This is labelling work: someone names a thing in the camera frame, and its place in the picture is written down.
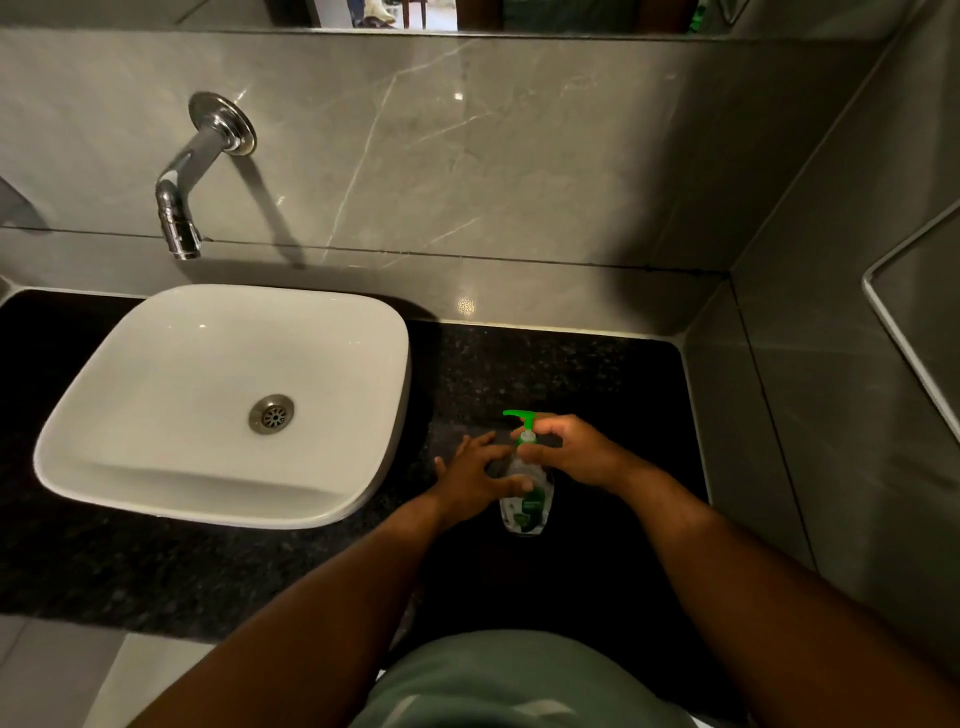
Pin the person's left hand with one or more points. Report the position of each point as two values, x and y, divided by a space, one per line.
465 484

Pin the person's right hand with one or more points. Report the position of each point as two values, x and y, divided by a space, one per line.
577 450

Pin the person's left thumb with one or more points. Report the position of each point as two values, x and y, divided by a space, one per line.
511 487

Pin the person's right thumb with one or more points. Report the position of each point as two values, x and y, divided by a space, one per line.
536 454

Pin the person's left middle finger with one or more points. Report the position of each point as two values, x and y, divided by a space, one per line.
480 442

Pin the person's left little finger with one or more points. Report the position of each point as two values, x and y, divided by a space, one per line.
440 466

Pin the clear soap bottle green pump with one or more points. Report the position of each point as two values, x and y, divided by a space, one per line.
527 495

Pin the person's right forearm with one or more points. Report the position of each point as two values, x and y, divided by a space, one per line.
772 600

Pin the person's left forearm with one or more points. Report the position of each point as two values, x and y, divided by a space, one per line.
315 630

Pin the metal sink drain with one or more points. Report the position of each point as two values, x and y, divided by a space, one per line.
271 414

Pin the person's grey-green shirt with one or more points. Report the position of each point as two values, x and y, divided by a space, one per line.
517 682

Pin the white ceramic wash basin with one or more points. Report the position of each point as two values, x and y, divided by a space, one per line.
225 405

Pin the chrome wall faucet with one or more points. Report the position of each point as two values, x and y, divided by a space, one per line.
199 169

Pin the metal towel rail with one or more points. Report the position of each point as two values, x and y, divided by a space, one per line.
904 322

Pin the wall mirror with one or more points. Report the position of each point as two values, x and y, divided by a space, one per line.
450 15

